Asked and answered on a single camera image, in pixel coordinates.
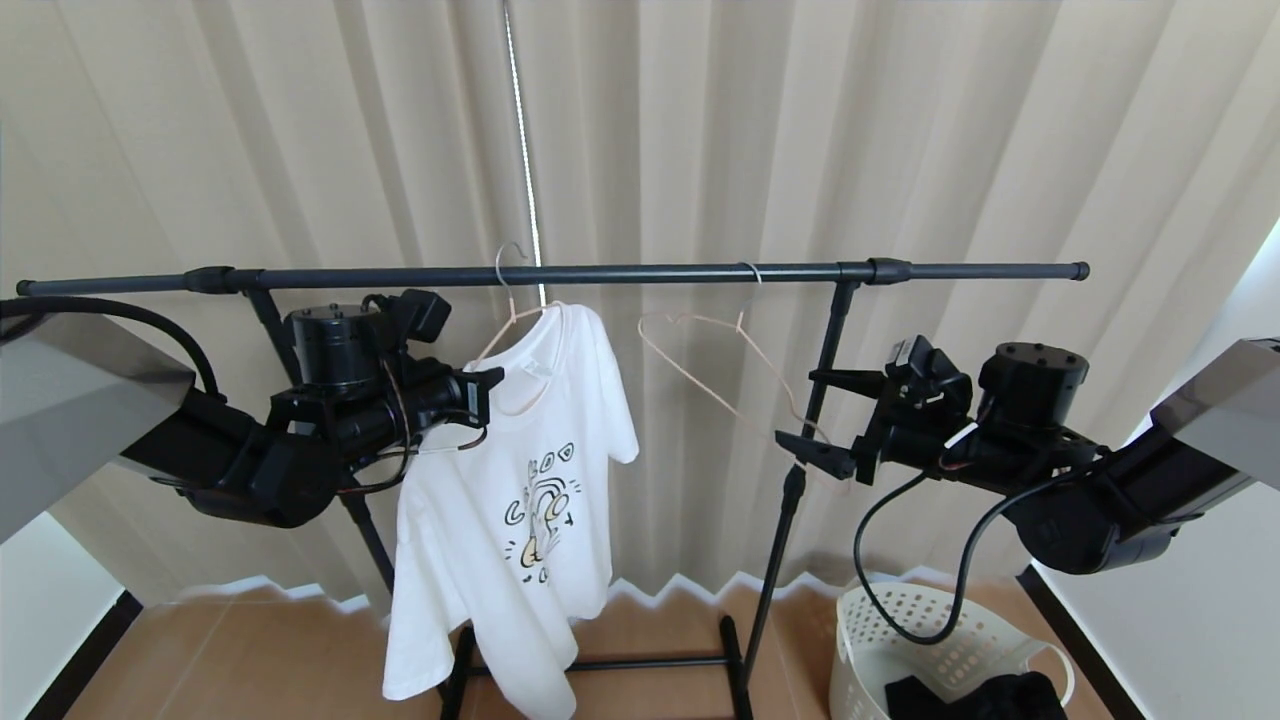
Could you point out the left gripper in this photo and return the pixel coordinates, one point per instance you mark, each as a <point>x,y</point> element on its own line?
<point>455,400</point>

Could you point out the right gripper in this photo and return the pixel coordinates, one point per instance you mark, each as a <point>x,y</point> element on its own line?
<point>920,435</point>

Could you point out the pink clothes hanger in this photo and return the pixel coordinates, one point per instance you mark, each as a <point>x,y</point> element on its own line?
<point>742,322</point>
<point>510,300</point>

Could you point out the white printed t-shirt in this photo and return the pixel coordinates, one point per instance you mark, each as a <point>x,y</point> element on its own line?
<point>500,560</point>

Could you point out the black garment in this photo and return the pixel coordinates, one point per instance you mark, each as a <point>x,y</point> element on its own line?
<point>1000,700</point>

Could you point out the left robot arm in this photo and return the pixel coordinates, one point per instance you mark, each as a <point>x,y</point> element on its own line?
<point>250,470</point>

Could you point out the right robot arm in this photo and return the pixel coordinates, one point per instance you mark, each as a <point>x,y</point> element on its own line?
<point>1030,385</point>

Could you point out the white laundry basket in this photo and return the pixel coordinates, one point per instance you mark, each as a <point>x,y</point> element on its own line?
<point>880,640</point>

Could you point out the black clothes rack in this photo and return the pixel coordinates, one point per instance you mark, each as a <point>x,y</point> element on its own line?
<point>650,273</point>

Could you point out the beige curtain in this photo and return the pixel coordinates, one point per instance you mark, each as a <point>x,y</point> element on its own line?
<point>900,130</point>

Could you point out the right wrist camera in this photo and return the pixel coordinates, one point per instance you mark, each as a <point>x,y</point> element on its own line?
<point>925,365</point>

